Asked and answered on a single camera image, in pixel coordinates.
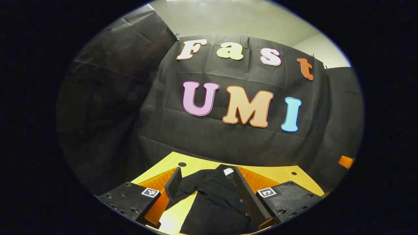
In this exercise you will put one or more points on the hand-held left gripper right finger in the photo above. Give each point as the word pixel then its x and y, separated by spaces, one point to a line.
pixel 248 195

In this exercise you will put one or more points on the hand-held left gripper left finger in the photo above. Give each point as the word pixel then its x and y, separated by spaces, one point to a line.
pixel 174 182

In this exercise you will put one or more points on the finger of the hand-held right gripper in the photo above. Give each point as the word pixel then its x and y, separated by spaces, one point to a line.
pixel 345 162

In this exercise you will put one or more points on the black button-up garment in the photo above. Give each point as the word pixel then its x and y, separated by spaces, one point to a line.
pixel 215 209

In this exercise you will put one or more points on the black backdrop cloth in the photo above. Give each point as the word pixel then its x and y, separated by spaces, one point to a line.
pixel 228 143

